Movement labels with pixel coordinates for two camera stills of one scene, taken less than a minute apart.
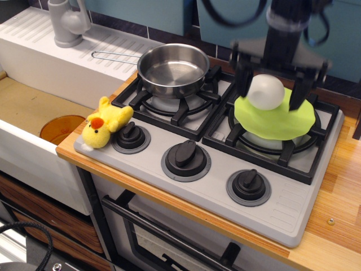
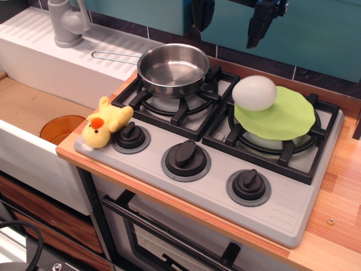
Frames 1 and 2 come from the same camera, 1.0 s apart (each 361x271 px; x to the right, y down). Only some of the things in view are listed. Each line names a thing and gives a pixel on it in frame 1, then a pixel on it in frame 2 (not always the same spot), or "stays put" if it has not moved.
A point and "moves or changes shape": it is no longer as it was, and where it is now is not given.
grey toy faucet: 69,25 stays put
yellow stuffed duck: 97,131 stays put
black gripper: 280,51 to 265,12
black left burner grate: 191,116 stays put
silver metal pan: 169,70 stays put
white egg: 265,92 moves or changes shape
